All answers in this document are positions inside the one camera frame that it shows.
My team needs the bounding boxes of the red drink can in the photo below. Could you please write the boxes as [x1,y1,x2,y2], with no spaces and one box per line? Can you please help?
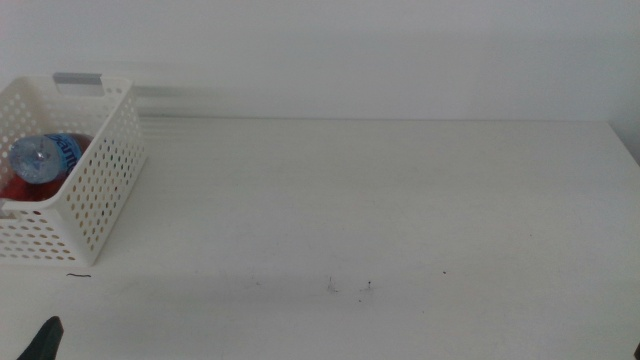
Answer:
[0,132,96,203]

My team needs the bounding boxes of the clear water bottle blue cap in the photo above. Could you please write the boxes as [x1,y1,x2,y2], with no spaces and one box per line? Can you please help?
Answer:
[7,131,84,185]

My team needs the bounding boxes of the white perforated plastic basket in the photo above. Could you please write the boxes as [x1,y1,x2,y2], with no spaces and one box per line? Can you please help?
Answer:
[0,72,147,268]

